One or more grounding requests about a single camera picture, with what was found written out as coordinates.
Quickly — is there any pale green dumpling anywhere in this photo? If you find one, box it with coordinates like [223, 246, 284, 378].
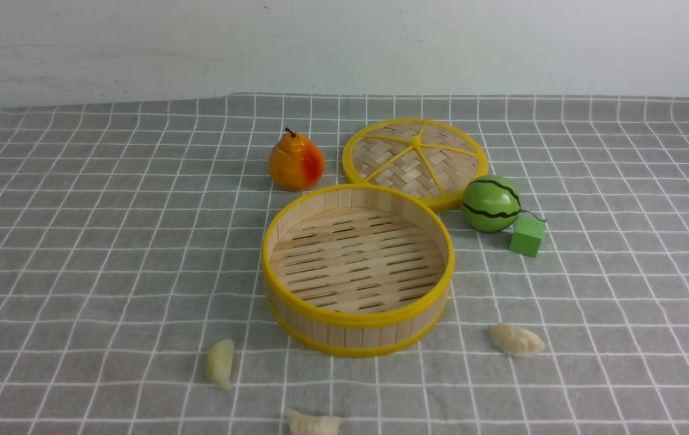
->
[205, 339, 236, 392]

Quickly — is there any white dumpling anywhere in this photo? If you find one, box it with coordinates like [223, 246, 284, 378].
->
[285, 408, 346, 435]
[489, 323, 545, 358]

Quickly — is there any white dumpling front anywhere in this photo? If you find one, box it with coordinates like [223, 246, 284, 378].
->
[285, 408, 346, 435]

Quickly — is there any yellow rimmed bamboo steamer tray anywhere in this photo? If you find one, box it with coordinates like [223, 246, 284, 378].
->
[261, 184, 455, 358]

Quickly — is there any woven bamboo steamer lid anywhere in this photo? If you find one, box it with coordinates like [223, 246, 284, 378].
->
[342, 118, 490, 213]

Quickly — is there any orange toy pear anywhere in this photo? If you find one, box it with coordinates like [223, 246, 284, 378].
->
[269, 127, 326, 191]

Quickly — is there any green toy watermelon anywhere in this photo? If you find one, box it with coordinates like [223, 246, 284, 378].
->
[461, 175, 522, 233]

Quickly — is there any green wooden cube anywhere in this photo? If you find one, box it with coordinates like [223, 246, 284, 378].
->
[508, 216, 546, 258]

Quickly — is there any grey checked tablecloth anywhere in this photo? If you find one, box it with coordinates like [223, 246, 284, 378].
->
[0, 94, 689, 434]

